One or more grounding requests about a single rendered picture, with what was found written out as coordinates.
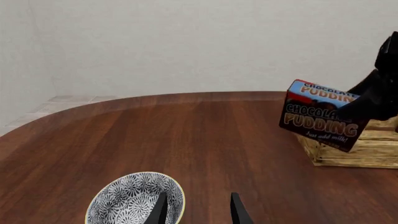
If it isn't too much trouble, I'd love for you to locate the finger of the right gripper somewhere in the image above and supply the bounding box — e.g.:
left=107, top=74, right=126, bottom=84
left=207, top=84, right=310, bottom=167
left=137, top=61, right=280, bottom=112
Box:
left=346, top=68, right=386, bottom=96
left=336, top=91, right=398, bottom=122

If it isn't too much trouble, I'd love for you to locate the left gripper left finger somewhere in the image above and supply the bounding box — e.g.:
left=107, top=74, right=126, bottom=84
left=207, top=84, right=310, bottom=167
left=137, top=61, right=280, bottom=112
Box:
left=148, top=192, right=167, bottom=224

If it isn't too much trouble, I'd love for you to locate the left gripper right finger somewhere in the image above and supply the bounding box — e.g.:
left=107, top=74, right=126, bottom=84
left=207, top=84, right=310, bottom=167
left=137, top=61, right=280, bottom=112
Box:
left=230, top=192, right=255, bottom=224

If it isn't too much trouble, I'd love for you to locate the wooden slat tray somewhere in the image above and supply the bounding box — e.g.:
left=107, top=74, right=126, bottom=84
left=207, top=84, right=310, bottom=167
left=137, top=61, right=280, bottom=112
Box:
left=294, top=116, right=398, bottom=170

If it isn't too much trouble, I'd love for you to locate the black-and-white patterned bowl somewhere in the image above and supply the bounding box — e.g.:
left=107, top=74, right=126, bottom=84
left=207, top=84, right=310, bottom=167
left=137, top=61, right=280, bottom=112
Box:
left=84, top=171, right=187, bottom=224

